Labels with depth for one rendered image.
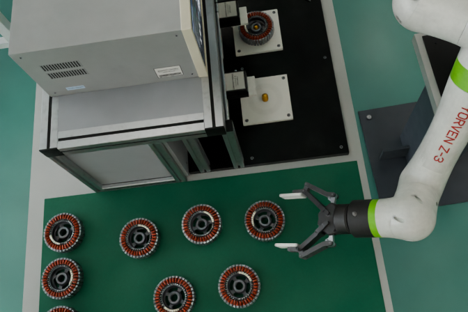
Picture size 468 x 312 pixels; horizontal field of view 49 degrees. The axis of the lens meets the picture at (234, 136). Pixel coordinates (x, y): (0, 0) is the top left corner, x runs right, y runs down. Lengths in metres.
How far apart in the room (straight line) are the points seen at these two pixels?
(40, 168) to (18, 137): 1.01
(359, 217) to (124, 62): 0.65
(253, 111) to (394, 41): 1.21
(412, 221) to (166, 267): 0.68
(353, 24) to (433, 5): 1.55
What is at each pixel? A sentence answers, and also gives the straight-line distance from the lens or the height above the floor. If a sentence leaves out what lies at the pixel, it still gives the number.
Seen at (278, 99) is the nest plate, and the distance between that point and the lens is 1.56.
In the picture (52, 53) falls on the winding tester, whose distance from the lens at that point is 1.16.
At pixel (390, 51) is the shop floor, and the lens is 2.58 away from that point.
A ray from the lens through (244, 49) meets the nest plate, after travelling 1.65.
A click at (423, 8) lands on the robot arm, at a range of 1.10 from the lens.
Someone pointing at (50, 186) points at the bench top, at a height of 0.75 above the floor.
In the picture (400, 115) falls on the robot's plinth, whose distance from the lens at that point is 2.41.
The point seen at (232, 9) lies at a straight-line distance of 1.57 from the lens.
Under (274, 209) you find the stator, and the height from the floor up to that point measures 0.79.
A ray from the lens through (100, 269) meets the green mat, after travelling 1.55.
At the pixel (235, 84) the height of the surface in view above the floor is 0.92.
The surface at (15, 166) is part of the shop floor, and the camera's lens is 2.66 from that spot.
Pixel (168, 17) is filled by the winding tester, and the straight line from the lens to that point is 1.09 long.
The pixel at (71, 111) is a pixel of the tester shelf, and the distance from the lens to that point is 1.29.
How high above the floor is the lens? 2.19
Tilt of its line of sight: 67 degrees down
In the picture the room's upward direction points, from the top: 18 degrees counter-clockwise
